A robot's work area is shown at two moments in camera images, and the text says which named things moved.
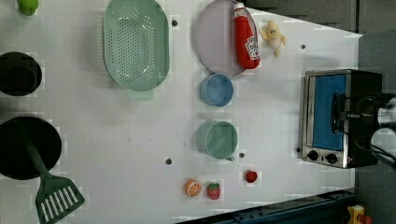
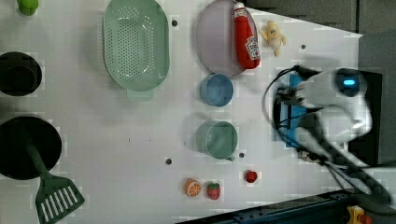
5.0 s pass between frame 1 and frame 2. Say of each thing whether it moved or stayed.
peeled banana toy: stayed
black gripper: moved
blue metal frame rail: stayed
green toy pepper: stayed
